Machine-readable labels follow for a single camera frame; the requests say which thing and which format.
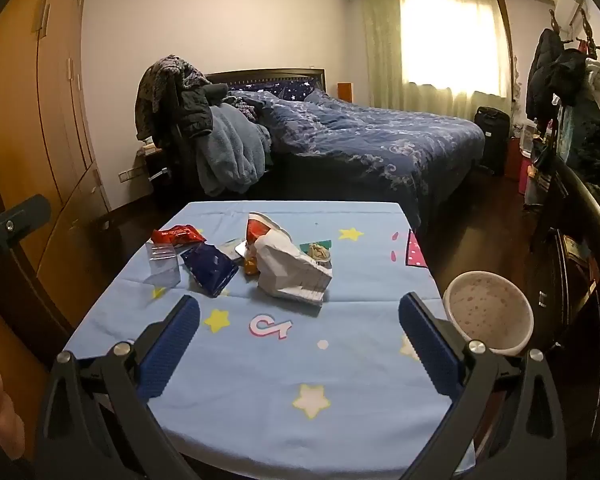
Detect black suitcase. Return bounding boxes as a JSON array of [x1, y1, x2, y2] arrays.
[[474, 106, 511, 176]]

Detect pale green curtain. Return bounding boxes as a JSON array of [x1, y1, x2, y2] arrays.
[[362, 0, 511, 116]]

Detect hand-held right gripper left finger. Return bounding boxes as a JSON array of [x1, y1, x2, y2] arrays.
[[35, 295, 203, 480]]

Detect black hanging coat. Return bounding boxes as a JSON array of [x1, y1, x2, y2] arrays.
[[525, 27, 563, 121]]

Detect dark blue patterned quilt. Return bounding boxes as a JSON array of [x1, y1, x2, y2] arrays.
[[230, 87, 486, 196]]

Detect red and white wrapper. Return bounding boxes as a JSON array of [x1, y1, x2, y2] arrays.
[[245, 211, 291, 243]]

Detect dark blue star pillow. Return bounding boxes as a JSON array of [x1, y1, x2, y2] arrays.
[[230, 77, 318, 103]]

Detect wooden wardrobe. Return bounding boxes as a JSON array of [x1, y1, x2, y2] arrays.
[[0, 0, 111, 311]]

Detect dark padded jacket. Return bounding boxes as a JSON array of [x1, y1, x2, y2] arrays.
[[172, 67, 228, 138]]

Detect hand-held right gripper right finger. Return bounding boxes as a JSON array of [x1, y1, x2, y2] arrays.
[[399, 291, 568, 480]]

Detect dark blue snack bag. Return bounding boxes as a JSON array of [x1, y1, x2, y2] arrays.
[[180, 241, 240, 299]]

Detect light blue printed tablecloth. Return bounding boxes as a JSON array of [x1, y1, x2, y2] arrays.
[[60, 201, 476, 476]]

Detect red snack packet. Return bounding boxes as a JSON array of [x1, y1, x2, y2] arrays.
[[151, 225, 207, 250]]

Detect wooden nightstand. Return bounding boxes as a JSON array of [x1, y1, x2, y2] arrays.
[[142, 145, 173, 196]]

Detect clear plastic packet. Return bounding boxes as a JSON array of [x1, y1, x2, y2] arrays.
[[145, 241, 182, 289]]

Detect pink plastic bin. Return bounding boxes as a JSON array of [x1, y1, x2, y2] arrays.
[[517, 152, 536, 196]]

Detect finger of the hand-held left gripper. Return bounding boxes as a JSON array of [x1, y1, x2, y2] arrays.
[[0, 195, 52, 263]]

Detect white paper bag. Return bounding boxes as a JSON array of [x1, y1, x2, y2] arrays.
[[254, 230, 334, 306]]

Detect red box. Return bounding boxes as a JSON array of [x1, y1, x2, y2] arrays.
[[505, 137, 523, 181]]

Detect light blue package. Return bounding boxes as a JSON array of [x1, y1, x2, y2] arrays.
[[557, 105, 581, 161]]

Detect white speckled plastic basin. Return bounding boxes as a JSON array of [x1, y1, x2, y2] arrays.
[[442, 271, 536, 358]]

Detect dark hanging jacket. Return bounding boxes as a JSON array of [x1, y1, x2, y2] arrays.
[[550, 50, 588, 106]]

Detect silver pill blister packs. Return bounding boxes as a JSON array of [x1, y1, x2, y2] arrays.
[[300, 241, 333, 266]]

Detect grey patterned garment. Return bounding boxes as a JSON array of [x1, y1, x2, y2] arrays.
[[135, 55, 206, 141]]

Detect dark wooden bed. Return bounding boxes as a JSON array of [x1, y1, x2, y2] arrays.
[[205, 67, 486, 231]]

